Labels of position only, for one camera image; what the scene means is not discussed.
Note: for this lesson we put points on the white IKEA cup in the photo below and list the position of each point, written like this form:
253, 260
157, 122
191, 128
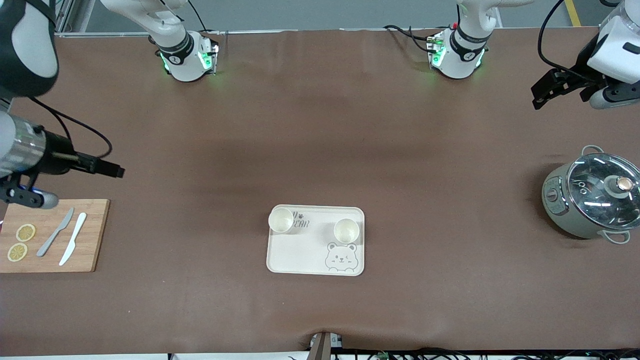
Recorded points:
346, 231
281, 220

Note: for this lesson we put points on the glass pot lid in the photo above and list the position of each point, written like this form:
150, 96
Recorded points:
595, 200

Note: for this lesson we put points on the lemon slice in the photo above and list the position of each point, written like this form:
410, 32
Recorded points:
25, 232
17, 252

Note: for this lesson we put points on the silver table edge rail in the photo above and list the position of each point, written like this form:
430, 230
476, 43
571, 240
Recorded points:
100, 34

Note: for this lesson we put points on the wooden cutting board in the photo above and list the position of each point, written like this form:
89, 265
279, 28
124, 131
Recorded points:
95, 240

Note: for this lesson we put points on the cream bear print tray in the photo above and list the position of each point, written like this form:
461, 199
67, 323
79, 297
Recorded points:
300, 255

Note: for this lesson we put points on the aluminium frame struts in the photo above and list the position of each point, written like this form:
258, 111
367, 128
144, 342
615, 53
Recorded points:
67, 15

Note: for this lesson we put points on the grey plastic knife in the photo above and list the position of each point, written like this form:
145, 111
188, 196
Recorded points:
55, 233

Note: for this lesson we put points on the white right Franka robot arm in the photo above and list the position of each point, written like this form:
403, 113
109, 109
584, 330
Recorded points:
30, 45

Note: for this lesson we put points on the grey-green electric cooking pot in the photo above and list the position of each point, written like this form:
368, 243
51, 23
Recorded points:
565, 220

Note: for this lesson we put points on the white plastic knife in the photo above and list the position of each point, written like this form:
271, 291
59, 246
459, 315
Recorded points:
75, 235

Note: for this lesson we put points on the brown camera mount bracket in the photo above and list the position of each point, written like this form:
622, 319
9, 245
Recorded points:
322, 347

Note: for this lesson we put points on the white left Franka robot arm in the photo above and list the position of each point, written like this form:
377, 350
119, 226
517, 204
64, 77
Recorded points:
457, 65

